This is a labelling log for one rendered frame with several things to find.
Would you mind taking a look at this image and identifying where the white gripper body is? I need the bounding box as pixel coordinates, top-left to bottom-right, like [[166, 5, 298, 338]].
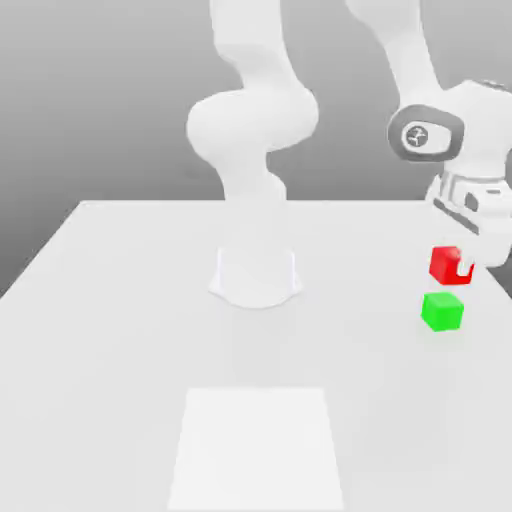
[[425, 190, 512, 268]]

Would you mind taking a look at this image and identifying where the small red cube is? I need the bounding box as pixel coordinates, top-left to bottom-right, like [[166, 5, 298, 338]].
[[428, 245, 476, 287]]

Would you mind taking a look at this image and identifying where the small green cube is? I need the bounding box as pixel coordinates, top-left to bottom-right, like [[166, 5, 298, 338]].
[[420, 291, 466, 333]]

